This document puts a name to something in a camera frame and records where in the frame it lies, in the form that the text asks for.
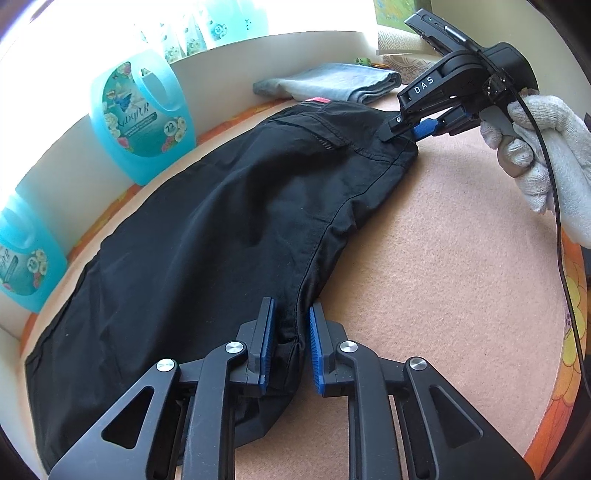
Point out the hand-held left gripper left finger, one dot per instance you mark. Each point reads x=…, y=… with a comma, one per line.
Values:
x=268, y=350

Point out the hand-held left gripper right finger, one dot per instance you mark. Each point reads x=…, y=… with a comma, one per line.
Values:
x=316, y=350

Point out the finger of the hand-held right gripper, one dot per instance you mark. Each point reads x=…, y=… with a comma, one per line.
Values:
x=425, y=130

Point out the black pants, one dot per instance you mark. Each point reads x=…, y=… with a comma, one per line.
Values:
x=184, y=240

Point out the person's right hand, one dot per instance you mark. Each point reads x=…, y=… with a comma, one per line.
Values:
x=568, y=157

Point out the patterned beige cloth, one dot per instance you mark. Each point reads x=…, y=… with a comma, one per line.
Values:
x=401, y=60

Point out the small green item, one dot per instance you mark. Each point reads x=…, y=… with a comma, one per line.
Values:
x=363, y=60

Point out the yellow blue printed cloth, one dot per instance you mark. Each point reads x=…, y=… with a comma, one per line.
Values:
x=392, y=10

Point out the folded light blue jeans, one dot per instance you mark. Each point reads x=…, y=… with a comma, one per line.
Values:
x=323, y=81

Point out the pink felt mat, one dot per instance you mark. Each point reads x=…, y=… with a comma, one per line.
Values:
x=438, y=277

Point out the blue detergent bottle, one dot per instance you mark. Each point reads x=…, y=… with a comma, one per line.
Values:
x=23, y=258
x=138, y=138

